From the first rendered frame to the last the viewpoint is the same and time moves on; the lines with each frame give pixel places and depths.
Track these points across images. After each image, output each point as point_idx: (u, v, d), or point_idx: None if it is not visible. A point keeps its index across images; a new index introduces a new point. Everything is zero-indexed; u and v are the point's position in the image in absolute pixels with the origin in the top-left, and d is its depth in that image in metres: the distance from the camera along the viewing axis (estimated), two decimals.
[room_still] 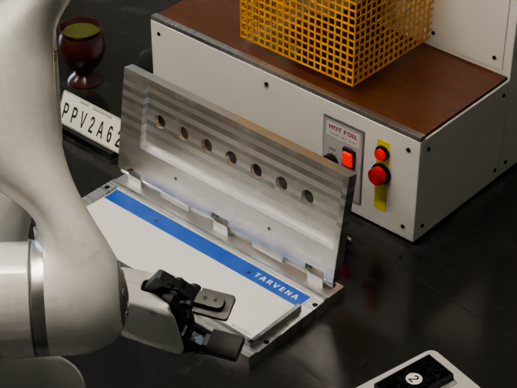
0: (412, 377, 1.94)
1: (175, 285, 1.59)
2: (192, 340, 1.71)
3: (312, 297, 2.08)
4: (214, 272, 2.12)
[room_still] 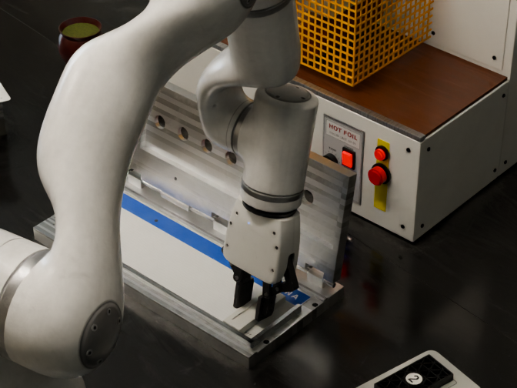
0: (412, 377, 1.94)
1: (282, 292, 1.98)
2: None
3: (312, 297, 2.08)
4: (214, 272, 2.12)
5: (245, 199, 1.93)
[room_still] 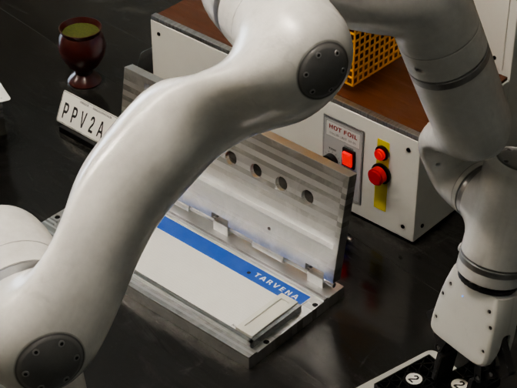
0: (412, 377, 1.94)
1: (497, 377, 1.78)
2: None
3: (312, 297, 2.08)
4: (214, 272, 2.12)
5: (461, 270, 1.75)
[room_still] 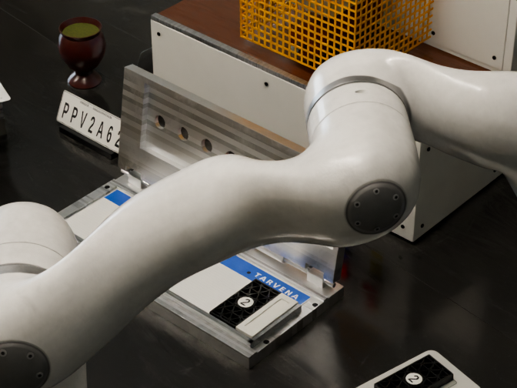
0: (412, 377, 1.94)
1: None
2: None
3: (312, 297, 2.08)
4: (214, 272, 2.12)
5: None
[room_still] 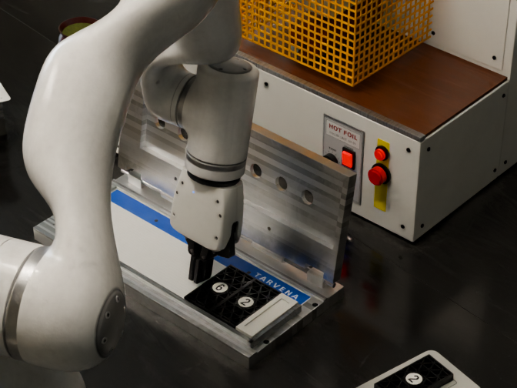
0: (412, 377, 1.94)
1: (218, 255, 2.05)
2: None
3: (312, 297, 2.08)
4: (214, 272, 2.12)
5: (189, 168, 1.99)
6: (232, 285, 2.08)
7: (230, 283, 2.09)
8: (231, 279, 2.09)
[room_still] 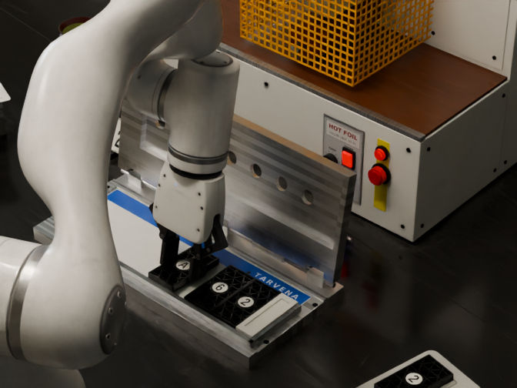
0: (412, 377, 1.94)
1: (213, 252, 2.05)
2: None
3: (312, 297, 2.08)
4: (214, 272, 2.12)
5: (171, 161, 2.01)
6: (232, 285, 2.08)
7: (230, 283, 2.09)
8: (231, 279, 2.09)
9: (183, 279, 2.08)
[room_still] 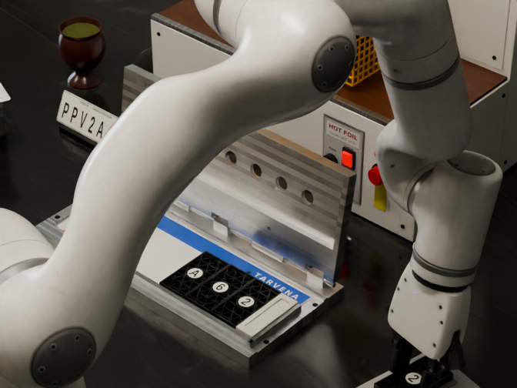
0: (412, 377, 1.94)
1: (448, 369, 1.87)
2: None
3: (312, 297, 2.08)
4: None
5: (414, 267, 1.83)
6: (233, 285, 2.08)
7: (231, 283, 2.09)
8: (231, 279, 2.09)
9: (195, 289, 2.07)
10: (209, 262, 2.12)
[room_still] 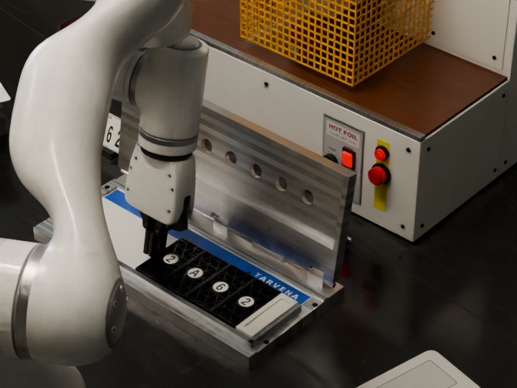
0: (169, 258, 2.13)
1: (171, 229, 2.10)
2: None
3: (312, 297, 2.08)
4: None
5: (141, 143, 2.04)
6: (233, 285, 2.08)
7: (231, 283, 2.09)
8: (231, 279, 2.09)
9: (195, 289, 2.07)
10: (209, 262, 2.12)
